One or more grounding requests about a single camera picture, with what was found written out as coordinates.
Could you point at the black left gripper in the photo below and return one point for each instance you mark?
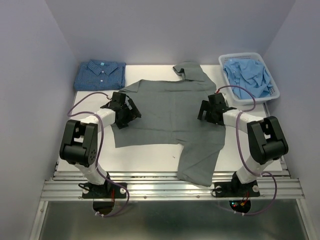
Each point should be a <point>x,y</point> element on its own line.
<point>133,114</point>

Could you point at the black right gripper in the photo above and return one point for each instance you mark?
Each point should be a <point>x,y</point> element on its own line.
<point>204,106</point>

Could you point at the grey long sleeve shirt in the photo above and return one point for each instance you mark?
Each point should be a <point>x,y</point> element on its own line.
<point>169,115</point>

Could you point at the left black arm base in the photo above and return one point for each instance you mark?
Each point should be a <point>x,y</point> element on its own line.
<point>105,191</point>

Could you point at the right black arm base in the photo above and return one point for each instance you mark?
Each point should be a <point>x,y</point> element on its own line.
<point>227,189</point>

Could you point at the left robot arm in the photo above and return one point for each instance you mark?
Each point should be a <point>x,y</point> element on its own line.
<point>83,139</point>

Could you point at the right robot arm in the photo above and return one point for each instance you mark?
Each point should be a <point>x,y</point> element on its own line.
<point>266,140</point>

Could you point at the folded blue checked shirt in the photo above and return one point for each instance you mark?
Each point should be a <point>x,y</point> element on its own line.
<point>100,75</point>

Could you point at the light blue crumpled shirt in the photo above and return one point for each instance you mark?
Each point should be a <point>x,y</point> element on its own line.
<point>248,75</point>

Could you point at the aluminium mounting rail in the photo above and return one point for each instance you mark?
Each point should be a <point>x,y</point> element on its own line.
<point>162,186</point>

